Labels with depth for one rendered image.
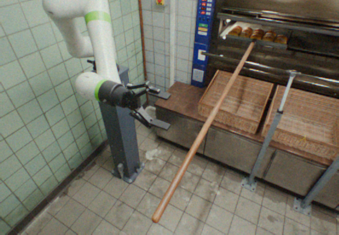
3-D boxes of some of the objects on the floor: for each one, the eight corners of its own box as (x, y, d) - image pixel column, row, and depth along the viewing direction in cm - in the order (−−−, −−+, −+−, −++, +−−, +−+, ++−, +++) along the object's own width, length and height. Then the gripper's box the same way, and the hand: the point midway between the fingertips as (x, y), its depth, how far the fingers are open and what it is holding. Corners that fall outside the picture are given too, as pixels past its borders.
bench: (176, 115, 298) (177, 79, 261) (398, 194, 207) (446, 156, 171) (155, 141, 260) (153, 104, 223) (414, 252, 169) (480, 219, 133)
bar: (192, 141, 260) (203, 50, 186) (311, 188, 212) (387, 90, 138) (181, 160, 239) (187, 65, 165) (310, 217, 191) (399, 118, 117)
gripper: (120, 61, 75) (174, 76, 67) (128, 115, 91) (173, 132, 83) (105, 70, 70) (163, 88, 62) (117, 125, 85) (164, 145, 78)
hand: (166, 112), depth 73 cm, fingers open, 13 cm apart
